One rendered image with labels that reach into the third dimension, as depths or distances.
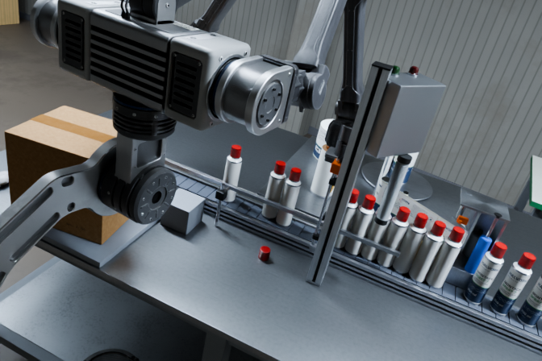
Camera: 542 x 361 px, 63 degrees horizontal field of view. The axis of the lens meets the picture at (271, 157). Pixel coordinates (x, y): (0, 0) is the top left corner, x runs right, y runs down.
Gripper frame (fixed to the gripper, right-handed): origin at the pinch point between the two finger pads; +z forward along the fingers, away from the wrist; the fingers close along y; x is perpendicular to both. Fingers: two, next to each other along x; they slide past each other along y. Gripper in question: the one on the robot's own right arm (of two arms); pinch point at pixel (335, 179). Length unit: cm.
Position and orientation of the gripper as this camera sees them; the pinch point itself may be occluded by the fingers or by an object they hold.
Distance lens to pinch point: 146.1
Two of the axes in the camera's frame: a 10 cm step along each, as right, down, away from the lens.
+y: -9.1, -3.2, 2.7
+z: -1.7, 8.7, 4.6
